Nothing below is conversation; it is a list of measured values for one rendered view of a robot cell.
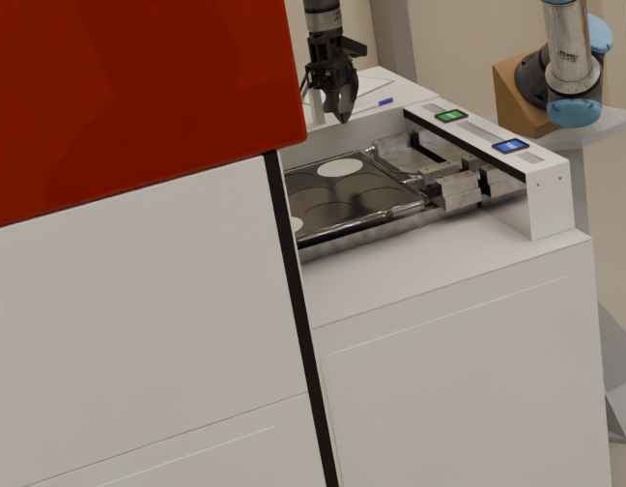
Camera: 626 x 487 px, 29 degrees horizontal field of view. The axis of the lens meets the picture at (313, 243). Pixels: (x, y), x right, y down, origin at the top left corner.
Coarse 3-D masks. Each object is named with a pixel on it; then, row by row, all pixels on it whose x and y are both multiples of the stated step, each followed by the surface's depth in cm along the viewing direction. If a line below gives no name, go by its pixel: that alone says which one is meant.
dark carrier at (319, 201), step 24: (312, 168) 263; (360, 168) 258; (288, 192) 252; (312, 192) 250; (336, 192) 248; (360, 192) 246; (384, 192) 244; (408, 192) 241; (312, 216) 238; (336, 216) 236
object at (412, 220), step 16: (432, 208) 245; (464, 208) 247; (384, 224) 242; (400, 224) 243; (416, 224) 244; (320, 240) 239; (336, 240) 239; (352, 240) 240; (368, 240) 241; (304, 256) 238; (320, 256) 239
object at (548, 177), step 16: (416, 112) 268; (432, 112) 267; (448, 128) 255; (464, 128) 254; (480, 128) 252; (496, 128) 250; (480, 144) 242; (512, 160) 231; (528, 160) 231; (544, 160) 228; (560, 160) 227; (528, 176) 225; (544, 176) 226; (560, 176) 227; (528, 192) 226; (544, 192) 227; (560, 192) 228; (528, 208) 227; (544, 208) 228; (560, 208) 230; (544, 224) 229; (560, 224) 231
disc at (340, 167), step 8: (336, 160) 265; (344, 160) 264; (352, 160) 264; (320, 168) 263; (328, 168) 262; (336, 168) 261; (344, 168) 260; (352, 168) 259; (328, 176) 257; (336, 176) 257
